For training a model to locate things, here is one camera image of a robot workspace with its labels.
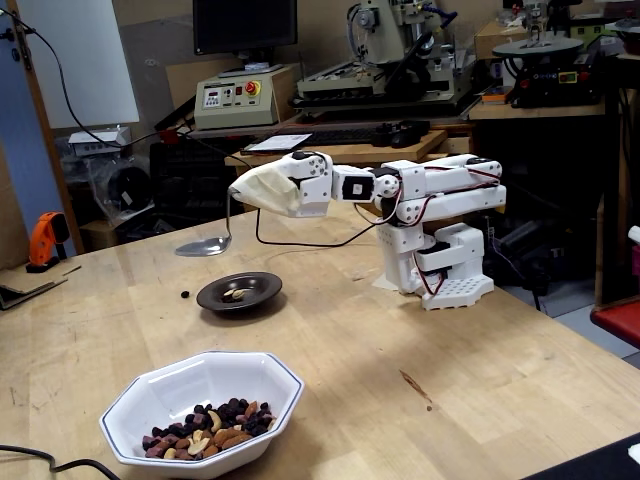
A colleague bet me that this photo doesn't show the orange black hand tool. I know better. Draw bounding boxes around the orange black hand tool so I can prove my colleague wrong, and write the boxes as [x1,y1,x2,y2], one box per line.
[25,211,71,274]

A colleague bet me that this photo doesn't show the tablet with white screen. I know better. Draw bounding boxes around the tablet with white screen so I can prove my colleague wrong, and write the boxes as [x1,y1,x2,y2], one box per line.
[241,132,314,156]

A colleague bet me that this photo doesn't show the brown cardboard box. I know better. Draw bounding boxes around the brown cardboard box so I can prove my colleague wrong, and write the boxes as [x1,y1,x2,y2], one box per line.
[473,19,532,61]

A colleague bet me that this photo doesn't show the beige cnc control box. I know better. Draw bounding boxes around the beige cnc control box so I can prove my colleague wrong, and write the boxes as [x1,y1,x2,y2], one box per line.
[193,66,295,132]

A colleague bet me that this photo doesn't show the bent metal spoon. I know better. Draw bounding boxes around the bent metal spoon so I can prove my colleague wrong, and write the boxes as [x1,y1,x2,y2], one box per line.
[174,191,236,258]

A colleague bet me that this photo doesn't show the black computer monitor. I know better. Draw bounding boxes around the black computer monitor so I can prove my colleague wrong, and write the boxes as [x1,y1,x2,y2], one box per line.
[192,0,300,77]

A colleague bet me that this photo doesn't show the wooden workbench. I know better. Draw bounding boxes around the wooden workbench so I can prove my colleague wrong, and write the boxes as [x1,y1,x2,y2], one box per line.
[468,97,609,122]

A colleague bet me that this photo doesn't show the white electrical box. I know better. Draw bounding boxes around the white electrical box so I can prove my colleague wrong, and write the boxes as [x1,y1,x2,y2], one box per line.
[67,126,133,157]

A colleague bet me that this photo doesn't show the beige benchtop milling machine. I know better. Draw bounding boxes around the beige benchtop milling machine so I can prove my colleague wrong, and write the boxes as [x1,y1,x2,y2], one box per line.
[292,0,476,115]

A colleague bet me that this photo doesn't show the dark brown plate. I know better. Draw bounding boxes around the dark brown plate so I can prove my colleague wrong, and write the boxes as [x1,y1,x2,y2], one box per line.
[195,271,284,314]

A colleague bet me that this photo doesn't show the white octagonal bowl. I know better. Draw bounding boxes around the white octagonal bowl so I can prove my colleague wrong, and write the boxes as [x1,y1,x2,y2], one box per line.
[98,350,306,467]

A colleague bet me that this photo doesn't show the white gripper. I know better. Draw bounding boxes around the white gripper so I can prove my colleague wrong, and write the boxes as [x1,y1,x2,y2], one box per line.
[228,149,334,220]

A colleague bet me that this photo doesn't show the green box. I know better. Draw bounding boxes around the green box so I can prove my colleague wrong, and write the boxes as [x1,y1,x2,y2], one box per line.
[569,13,624,41]

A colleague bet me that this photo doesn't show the white board panel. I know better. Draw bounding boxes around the white board panel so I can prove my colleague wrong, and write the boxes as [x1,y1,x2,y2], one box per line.
[14,0,141,130]

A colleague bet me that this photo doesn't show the black equipment case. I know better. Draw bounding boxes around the black equipment case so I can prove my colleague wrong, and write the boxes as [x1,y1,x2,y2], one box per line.
[148,141,242,224]

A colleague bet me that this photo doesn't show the wooden drawer desk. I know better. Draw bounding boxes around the wooden drawer desk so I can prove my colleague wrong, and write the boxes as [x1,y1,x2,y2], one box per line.
[224,128,481,224]

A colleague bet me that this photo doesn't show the brown cardboard sheet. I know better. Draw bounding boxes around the brown cardboard sheet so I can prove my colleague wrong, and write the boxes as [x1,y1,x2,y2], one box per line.
[0,263,84,312]

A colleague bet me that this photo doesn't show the black keyboard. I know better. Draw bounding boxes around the black keyboard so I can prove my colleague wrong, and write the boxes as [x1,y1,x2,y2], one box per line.
[298,127,396,149]

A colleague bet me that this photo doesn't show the mixed nuts and raisins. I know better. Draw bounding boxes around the mixed nuts and raisins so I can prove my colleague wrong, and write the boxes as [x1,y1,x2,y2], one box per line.
[141,397,278,461]

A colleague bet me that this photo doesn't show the wooden post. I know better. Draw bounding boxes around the wooden post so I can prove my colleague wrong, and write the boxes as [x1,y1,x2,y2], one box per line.
[4,0,86,256]

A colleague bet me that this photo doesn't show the black table mat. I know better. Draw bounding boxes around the black table mat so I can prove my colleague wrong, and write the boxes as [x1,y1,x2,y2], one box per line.
[522,432,640,480]

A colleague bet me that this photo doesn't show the red padded chair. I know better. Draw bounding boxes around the red padded chair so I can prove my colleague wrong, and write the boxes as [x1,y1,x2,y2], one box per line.
[589,298,640,359]

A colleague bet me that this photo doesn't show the long black hanging cable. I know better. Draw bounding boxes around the long black hanging cable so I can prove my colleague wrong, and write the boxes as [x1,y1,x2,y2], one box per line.
[0,7,377,250]

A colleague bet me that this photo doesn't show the black benchtop machine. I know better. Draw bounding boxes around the black benchtop machine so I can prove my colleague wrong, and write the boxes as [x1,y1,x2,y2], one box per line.
[492,35,607,110]

